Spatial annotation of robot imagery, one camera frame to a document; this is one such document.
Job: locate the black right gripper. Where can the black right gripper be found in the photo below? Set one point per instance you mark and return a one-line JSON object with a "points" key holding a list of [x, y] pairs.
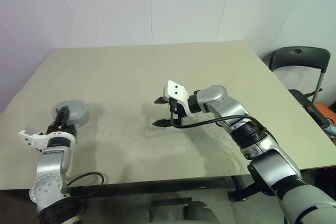
{"points": [[179, 111]]}

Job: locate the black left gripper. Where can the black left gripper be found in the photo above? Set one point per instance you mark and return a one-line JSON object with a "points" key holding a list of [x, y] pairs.
{"points": [[61, 128]]}

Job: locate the grey round motor lid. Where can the grey round motor lid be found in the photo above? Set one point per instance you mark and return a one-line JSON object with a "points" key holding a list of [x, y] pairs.
{"points": [[77, 107]]}

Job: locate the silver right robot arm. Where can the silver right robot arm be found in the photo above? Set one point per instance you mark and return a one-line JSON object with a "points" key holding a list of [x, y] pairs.
{"points": [[225, 103]]}

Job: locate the grey rounded shape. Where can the grey rounded shape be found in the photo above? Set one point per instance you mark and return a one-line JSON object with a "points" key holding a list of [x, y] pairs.
{"points": [[200, 213]]}

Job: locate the dark plastic folding chair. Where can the dark plastic folding chair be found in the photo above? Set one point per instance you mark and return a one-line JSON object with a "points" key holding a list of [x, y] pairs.
{"points": [[296, 56]]}

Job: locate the black oblong device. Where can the black oblong device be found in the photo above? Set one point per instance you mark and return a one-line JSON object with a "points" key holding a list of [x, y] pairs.
{"points": [[317, 116]]}

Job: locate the orange box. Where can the orange box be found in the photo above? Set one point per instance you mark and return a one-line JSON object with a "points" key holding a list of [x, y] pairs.
{"points": [[326, 110]]}

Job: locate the small light blue object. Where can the small light blue object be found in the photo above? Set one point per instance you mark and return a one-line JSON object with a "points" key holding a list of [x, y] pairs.
{"points": [[331, 129]]}

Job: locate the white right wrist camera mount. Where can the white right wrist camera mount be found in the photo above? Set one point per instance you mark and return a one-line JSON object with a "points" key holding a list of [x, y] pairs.
{"points": [[177, 90]]}

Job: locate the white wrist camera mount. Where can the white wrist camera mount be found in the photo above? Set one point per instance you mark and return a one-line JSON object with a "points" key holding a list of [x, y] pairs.
{"points": [[177, 90], [46, 141]]}

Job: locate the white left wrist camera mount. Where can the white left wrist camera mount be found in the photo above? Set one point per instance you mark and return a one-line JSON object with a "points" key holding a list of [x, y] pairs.
{"points": [[46, 141]]}

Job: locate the black metal table frame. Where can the black metal table frame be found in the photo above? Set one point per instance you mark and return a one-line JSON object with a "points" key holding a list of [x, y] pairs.
{"points": [[157, 183]]}

